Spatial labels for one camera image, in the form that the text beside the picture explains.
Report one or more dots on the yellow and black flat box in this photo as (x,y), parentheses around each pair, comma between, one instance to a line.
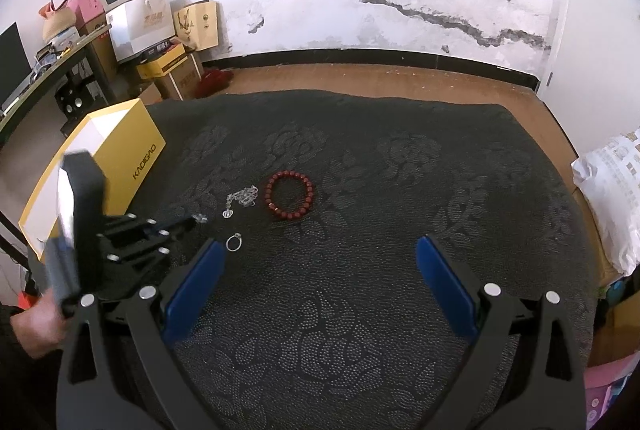
(162,65)

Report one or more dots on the white plastic sack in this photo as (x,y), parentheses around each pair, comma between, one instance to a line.
(612,190)

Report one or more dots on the black speaker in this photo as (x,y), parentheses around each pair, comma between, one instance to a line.
(75,98)

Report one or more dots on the black desk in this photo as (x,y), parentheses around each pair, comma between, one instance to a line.
(45,78)

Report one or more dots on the black flat monitor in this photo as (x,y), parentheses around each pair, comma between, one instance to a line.
(12,60)

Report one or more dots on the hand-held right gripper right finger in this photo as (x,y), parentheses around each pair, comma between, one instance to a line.
(446,290)

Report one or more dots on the yellow and white box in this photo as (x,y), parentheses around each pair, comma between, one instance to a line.
(135,150)

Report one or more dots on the red tassel ornament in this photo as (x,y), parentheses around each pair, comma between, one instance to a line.
(212,83)

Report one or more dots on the dark floral blanket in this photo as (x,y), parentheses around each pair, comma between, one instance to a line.
(350,260)

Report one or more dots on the woven straw basket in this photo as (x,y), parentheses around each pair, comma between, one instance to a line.
(59,25)

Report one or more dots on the person's left hand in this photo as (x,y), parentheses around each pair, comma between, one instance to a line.
(37,327)

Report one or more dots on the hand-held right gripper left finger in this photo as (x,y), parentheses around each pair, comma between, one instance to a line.
(192,292)

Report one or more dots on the white paper bag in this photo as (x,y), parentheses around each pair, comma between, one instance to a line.
(142,28)

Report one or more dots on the tan paper bag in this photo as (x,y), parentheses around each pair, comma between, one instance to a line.
(197,25)

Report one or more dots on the person's left forearm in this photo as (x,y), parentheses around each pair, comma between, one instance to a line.
(15,385)

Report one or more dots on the tall brown cardboard box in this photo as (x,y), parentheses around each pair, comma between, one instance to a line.
(107,60)

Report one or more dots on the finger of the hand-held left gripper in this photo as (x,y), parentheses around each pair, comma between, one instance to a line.
(142,227)
(130,260)

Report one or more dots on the pink printed box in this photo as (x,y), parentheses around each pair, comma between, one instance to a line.
(607,390)

